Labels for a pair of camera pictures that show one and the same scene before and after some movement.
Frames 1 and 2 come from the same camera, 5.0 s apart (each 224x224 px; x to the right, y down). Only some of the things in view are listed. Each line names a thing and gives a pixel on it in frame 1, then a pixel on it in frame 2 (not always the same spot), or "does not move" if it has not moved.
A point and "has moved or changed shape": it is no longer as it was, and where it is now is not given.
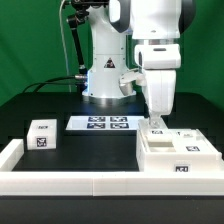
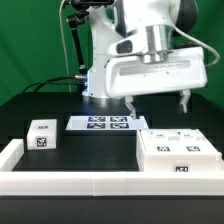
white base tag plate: [104, 123] does not move
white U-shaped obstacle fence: [36, 182] does not move
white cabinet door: [162, 134] has moved or changed shape
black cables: [49, 82] does not move
